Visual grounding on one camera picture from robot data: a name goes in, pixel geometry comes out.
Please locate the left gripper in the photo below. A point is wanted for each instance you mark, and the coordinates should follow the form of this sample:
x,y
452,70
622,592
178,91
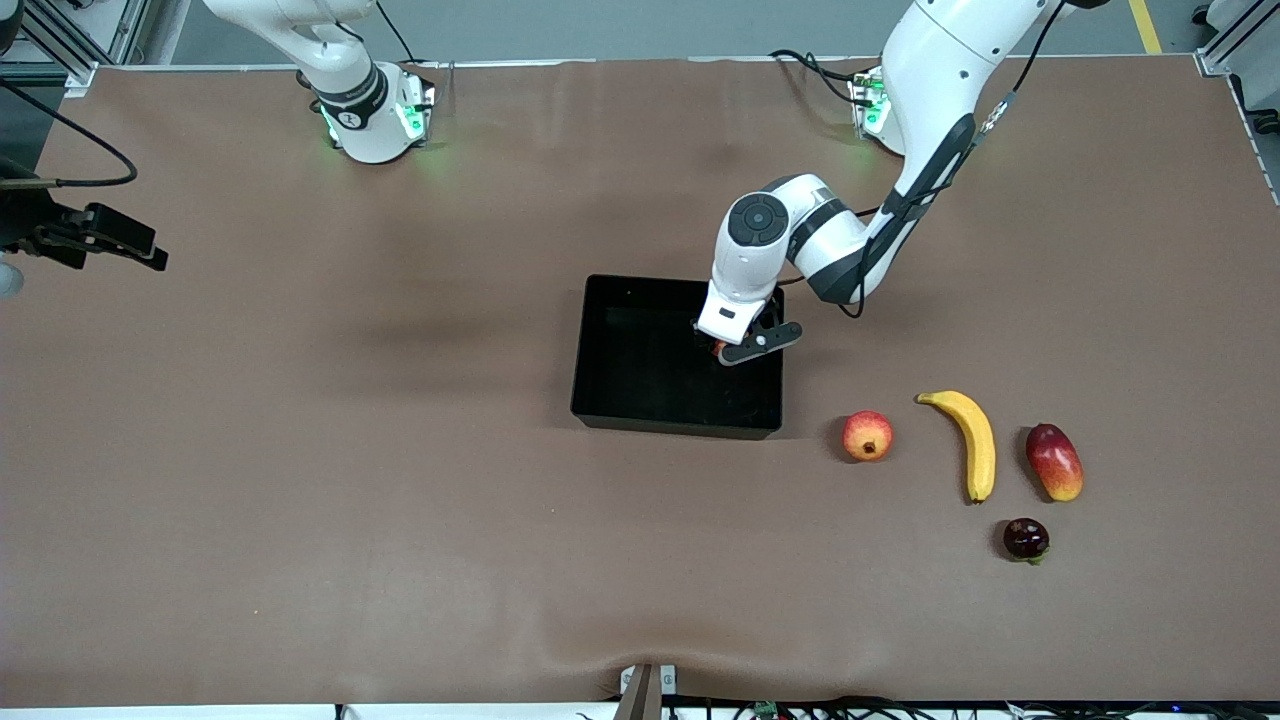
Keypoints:
x,y
700,338

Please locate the black plastic box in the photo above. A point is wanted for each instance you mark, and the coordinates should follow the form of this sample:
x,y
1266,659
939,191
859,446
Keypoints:
x,y
640,380

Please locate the yellow banana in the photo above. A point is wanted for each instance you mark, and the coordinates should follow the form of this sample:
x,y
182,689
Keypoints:
x,y
975,440

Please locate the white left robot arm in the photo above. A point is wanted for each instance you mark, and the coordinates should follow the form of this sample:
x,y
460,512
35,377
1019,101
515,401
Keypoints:
x,y
930,70

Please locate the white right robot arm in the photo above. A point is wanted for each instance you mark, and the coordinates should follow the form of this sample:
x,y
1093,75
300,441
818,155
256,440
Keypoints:
x,y
365,120

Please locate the grey arm base connector panel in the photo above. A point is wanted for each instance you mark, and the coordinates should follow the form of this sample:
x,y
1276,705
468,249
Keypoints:
x,y
415,110
865,100

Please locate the red orange pomegranate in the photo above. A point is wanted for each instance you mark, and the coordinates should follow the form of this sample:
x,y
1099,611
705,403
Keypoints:
x,y
867,436

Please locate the red yellow mango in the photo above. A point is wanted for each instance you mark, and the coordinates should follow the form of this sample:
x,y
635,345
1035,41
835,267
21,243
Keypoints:
x,y
1055,462

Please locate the dark purple mangosteen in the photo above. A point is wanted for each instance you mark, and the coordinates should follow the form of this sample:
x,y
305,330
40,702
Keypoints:
x,y
1025,538

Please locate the small green connector board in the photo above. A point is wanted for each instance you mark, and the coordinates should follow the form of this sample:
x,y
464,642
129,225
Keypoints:
x,y
766,709

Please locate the brown table cover cloth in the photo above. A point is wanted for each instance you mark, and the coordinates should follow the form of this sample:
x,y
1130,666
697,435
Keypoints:
x,y
400,560

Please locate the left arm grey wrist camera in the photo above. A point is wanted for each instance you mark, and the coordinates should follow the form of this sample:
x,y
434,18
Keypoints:
x,y
760,343

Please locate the aluminium frame profile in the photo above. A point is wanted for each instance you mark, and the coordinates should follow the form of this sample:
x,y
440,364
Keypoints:
x,y
125,30
1225,55

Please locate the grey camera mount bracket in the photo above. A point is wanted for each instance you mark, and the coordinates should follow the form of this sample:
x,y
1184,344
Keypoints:
x,y
640,695

